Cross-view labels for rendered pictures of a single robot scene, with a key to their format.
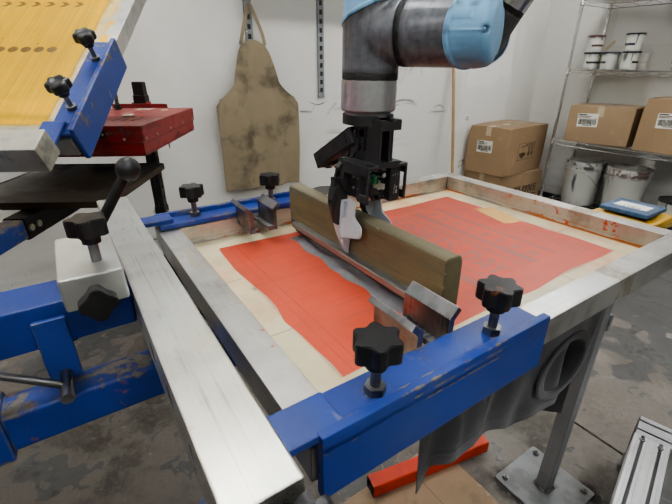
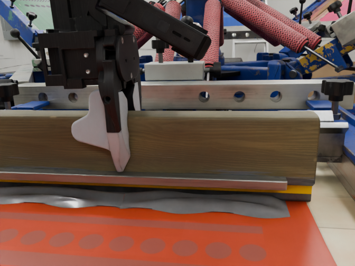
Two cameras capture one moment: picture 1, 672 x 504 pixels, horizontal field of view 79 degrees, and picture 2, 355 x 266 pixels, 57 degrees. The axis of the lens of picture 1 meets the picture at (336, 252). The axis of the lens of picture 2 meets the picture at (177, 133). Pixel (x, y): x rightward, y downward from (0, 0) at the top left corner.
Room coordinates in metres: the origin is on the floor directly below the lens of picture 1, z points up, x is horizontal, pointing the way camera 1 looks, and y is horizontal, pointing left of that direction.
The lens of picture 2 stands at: (0.89, -0.26, 1.13)
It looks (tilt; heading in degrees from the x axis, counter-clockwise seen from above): 17 degrees down; 133
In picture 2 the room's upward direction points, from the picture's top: 2 degrees counter-clockwise
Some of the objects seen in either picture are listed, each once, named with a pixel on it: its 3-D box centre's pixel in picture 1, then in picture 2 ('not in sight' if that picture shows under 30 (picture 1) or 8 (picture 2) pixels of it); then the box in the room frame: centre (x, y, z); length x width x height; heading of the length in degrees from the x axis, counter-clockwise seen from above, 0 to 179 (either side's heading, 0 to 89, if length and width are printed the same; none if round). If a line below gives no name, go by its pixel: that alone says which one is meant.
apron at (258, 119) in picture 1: (258, 102); not in sight; (2.61, 0.47, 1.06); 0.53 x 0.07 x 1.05; 123
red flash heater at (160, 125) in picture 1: (111, 128); not in sight; (1.52, 0.82, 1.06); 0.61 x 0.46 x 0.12; 3
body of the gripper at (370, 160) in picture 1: (369, 158); (93, 29); (0.59, -0.05, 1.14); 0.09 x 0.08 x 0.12; 34
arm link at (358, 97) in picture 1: (370, 98); not in sight; (0.59, -0.05, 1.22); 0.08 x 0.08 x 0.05
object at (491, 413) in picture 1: (505, 365); not in sight; (0.56, -0.30, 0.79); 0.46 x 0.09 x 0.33; 123
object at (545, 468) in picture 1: (579, 372); not in sight; (0.89, -0.69, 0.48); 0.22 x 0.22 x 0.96; 33
